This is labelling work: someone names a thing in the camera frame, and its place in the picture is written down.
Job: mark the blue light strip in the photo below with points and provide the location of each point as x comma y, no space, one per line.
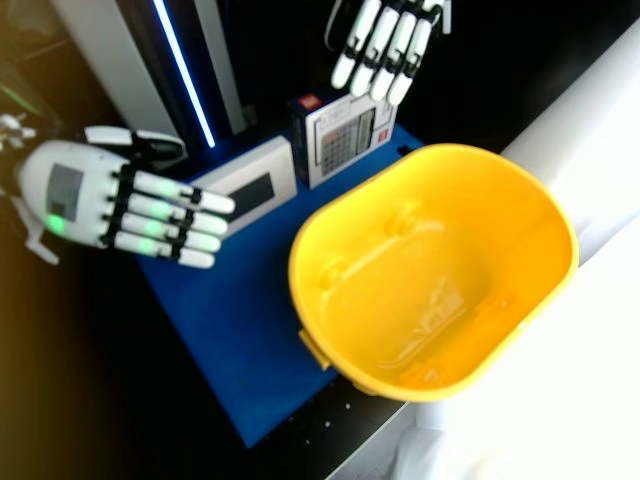
185,75

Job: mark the white robot body shell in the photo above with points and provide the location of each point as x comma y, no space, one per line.
565,400

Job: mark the blue mat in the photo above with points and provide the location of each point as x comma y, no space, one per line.
240,320

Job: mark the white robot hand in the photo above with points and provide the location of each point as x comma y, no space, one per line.
387,47
75,192

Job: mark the calculator box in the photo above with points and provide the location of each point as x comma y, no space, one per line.
342,140

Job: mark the white box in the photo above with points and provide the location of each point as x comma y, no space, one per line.
255,192

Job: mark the white column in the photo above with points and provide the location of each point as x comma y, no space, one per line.
130,65

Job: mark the yellow plastic bin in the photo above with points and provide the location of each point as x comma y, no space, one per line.
380,300

